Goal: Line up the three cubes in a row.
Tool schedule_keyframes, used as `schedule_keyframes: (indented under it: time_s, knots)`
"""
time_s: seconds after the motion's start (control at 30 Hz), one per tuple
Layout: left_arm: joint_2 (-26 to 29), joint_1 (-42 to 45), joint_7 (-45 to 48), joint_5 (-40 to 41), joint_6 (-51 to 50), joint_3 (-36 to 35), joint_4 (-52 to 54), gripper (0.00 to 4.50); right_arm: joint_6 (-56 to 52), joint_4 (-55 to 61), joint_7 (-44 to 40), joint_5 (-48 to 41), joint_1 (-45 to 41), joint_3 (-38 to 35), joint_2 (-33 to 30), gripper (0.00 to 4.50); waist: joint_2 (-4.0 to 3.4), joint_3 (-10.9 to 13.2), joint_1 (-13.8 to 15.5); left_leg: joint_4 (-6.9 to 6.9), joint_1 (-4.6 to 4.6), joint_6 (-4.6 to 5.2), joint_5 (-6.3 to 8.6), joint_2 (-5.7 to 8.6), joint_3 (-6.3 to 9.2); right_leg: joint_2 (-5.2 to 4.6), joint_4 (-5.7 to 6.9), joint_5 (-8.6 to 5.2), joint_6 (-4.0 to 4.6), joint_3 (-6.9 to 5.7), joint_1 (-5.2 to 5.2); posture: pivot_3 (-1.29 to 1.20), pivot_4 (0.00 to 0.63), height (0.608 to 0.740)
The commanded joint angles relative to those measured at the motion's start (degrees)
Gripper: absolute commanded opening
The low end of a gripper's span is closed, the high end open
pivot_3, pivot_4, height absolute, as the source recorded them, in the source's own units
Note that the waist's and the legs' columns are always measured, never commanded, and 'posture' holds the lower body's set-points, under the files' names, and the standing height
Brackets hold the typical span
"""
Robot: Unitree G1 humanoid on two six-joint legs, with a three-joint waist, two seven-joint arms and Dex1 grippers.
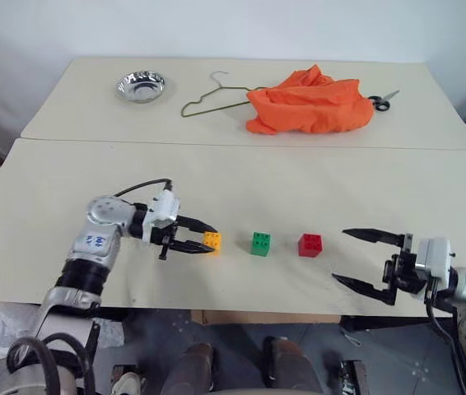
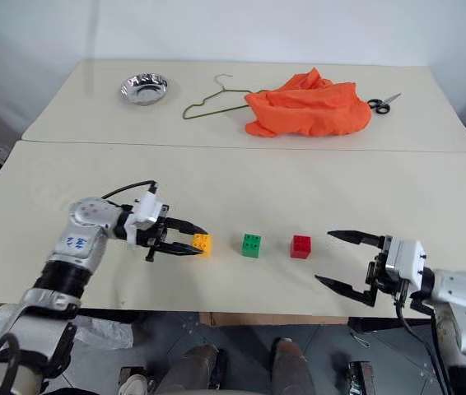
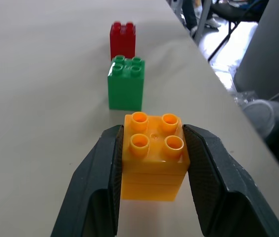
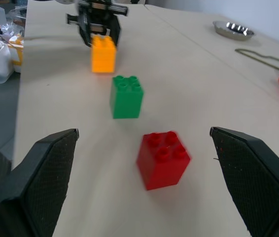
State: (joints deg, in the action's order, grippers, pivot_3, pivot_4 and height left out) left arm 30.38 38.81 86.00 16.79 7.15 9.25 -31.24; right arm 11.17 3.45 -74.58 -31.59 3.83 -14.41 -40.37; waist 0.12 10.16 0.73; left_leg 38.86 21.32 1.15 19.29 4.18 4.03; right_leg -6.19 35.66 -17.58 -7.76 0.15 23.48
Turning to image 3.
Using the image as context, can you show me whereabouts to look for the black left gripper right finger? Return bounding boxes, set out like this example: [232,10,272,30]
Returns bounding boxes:
[182,124,279,237]

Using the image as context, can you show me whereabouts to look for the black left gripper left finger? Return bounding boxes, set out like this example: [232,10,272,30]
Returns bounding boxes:
[50,124,125,237]

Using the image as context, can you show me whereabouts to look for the orange studded building block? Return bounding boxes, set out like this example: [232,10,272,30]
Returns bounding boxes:
[120,111,191,202]

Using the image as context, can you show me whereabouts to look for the green studded building block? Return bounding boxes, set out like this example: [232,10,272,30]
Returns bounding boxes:
[107,54,145,112]

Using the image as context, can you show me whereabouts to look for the silver robot body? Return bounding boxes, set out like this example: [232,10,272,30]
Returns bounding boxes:
[234,0,279,140]

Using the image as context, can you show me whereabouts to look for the red studded building block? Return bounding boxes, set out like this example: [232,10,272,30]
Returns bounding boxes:
[109,21,137,61]

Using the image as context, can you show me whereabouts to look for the grey metal table leg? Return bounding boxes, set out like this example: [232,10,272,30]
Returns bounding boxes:
[194,0,213,44]

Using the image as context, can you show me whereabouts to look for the black folding chair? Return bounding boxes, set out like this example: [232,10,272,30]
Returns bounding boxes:
[207,0,270,62]

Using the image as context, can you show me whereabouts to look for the seated person's legs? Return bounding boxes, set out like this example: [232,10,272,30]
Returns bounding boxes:
[181,0,222,35]

